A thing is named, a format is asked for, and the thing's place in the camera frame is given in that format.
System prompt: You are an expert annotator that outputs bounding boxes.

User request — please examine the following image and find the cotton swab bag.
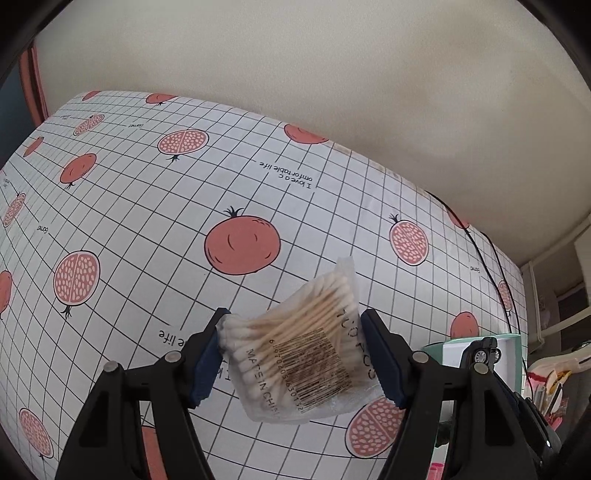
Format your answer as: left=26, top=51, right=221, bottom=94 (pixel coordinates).
left=218, top=257, right=380, bottom=424

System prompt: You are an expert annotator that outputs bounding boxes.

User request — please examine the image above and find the black toy car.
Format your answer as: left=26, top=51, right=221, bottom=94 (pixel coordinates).
left=460, top=337, right=502, bottom=370

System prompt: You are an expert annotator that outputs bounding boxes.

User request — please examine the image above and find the teal white shallow box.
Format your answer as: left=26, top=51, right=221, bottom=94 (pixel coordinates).
left=423, top=334, right=523, bottom=393

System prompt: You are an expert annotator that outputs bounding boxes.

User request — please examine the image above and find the pomegranate grid tablecloth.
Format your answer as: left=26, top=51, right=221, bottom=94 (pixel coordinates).
left=1, top=91, right=527, bottom=479

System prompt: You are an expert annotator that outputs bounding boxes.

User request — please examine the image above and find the white wooden shelf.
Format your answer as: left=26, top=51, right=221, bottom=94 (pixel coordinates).
left=521, top=219, right=590, bottom=364

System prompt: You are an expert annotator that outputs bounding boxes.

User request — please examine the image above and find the black cable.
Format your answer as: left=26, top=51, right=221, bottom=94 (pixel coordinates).
left=427, top=191, right=523, bottom=335

